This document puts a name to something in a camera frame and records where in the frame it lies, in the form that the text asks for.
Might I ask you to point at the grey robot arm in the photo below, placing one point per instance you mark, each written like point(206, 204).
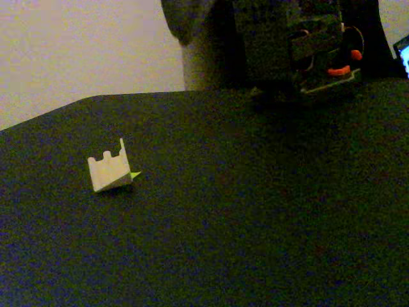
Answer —
point(313, 41)

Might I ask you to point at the dark blue desk mat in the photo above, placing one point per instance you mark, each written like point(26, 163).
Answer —
point(191, 224)

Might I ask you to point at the white plastic bracket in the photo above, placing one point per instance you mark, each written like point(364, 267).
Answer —
point(107, 174)

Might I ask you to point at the yellow-green paper marker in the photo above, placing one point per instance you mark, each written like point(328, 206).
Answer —
point(135, 175)

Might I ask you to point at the black clamp with orange tips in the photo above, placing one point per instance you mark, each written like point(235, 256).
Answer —
point(338, 71)

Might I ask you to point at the blue-lit screen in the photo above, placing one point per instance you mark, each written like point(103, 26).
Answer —
point(404, 56)

